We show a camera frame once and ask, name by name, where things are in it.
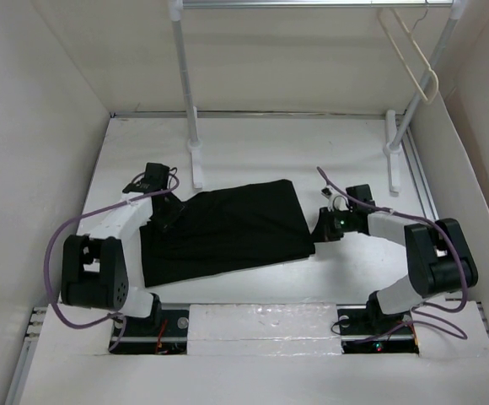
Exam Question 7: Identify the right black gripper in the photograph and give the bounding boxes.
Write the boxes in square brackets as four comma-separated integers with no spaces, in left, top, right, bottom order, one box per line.
[308,206,357,242]

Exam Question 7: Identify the purple cable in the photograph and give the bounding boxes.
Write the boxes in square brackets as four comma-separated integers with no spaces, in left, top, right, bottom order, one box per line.
[44,166,181,354]
[316,166,470,345]

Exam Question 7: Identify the aluminium side rail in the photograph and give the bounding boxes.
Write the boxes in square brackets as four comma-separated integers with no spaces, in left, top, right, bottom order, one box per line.
[402,126,467,301]
[5,306,47,405]

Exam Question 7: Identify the metal clothes rack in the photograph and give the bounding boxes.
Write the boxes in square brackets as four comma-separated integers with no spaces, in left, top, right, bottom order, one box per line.
[168,0,468,194]

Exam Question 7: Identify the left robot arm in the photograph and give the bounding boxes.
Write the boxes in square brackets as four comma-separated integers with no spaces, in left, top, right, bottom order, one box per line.
[60,163,185,335]

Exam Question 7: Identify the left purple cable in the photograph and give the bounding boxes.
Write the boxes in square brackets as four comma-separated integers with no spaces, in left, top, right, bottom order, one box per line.
[44,166,181,354]

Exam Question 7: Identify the cream clothes hanger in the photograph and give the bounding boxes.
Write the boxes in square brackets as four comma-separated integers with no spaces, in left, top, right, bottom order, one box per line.
[375,0,439,104]

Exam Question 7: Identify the left aluminium side rail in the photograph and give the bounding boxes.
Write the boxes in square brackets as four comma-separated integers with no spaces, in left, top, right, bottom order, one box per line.
[5,306,47,405]

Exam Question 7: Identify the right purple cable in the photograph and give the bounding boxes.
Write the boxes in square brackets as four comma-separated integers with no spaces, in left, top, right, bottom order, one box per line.
[316,166,470,345]

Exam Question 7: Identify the black trousers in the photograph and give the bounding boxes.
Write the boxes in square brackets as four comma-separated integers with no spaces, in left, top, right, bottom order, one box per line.
[140,180,315,287]

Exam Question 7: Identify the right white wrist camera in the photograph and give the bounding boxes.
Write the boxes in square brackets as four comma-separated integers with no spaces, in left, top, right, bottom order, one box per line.
[321,186,348,212]

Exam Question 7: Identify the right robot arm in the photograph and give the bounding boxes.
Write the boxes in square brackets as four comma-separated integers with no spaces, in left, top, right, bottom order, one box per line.
[312,185,478,342]

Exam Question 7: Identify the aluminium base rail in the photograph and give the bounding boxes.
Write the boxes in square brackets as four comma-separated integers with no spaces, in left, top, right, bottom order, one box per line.
[109,303,419,357]

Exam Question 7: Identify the right aluminium side rail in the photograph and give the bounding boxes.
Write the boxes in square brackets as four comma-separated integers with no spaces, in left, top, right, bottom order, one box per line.
[402,126,467,301]

